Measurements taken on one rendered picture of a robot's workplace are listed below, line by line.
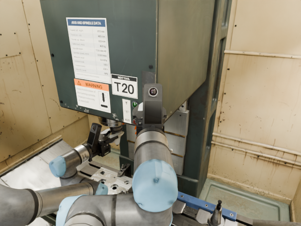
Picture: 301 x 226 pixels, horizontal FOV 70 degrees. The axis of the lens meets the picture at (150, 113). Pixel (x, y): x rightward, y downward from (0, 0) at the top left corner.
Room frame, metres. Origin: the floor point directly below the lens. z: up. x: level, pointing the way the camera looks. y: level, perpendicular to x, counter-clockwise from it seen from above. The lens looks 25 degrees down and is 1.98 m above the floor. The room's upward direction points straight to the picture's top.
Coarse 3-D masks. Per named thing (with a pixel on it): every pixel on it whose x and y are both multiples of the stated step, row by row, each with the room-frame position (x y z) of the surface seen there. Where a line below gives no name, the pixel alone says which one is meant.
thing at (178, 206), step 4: (176, 200) 0.71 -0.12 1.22; (180, 200) 0.71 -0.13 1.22; (176, 204) 0.68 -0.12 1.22; (180, 204) 0.68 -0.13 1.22; (184, 204) 0.68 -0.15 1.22; (172, 208) 0.66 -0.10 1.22; (176, 208) 0.66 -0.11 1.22; (180, 208) 0.66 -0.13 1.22; (176, 212) 0.65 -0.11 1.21; (180, 212) 0.64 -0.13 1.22
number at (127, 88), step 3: (123, 81) 0.66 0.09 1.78; (123, 84) 0.66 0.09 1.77; (126, 84) 0.66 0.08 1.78; (129, 84) 0.65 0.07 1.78; (132, 84) 0.65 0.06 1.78; (123, 87) 0.66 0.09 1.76; (126, 87) 0.66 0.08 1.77; (129, 87) 0.65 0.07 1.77; (132, 87) 0.65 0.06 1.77; (123, 90) 0.66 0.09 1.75; (126, 90) 0.66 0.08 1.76; (129, 90) 0.65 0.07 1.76; (132, 90) 0.65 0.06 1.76; (123, 93) 0.66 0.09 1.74; (126, 93) 0.66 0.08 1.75; (129, 93) 0.65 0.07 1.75; (132, 93) 0.65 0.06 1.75; (135, 93) 0.64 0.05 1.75
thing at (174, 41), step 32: (64, 0) 0.76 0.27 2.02; (96, 0) 0.70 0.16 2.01; (128, 0) 0.65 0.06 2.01; (160, 0) 0.62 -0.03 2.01; (192, 0) 0.86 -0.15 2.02; (64, 32) 0.77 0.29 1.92; (128, 32) 0.65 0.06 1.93; (160, 32) 0.62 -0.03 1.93; (192, 32) 0.88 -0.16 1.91; (64, 64) 0.78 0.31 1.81; (128, 64) 0.65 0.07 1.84; (160, 64) 0.63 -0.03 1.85; (192, 64) 0.92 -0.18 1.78; (64, 96) 0.79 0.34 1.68
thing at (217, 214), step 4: (216, 208) 0.60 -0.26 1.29; (216, 212) 0.59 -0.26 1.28; (220, 212) 0.59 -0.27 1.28; (212, 216) 0.60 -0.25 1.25; (216, 216) 0.59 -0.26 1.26; (220, 216) 0.58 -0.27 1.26; (212, 220) 0.59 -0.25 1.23; (216, 220) 0.58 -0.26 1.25; (220, 220) 0.58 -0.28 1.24; (216, 224) 0.58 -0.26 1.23
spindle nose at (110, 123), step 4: (100, 120) 0.88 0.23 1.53; (104, 120) 0.87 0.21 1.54; (108, 120) 0.86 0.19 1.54; (112, 120) 0.86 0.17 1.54; (104, 124) 0.87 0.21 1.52; (108, 124) 0.86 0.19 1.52; (112, 124) 0.86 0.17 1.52; (116, 124) 0.86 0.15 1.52; (120, 124) 0.87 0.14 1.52; (124, 124) 0.88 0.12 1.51
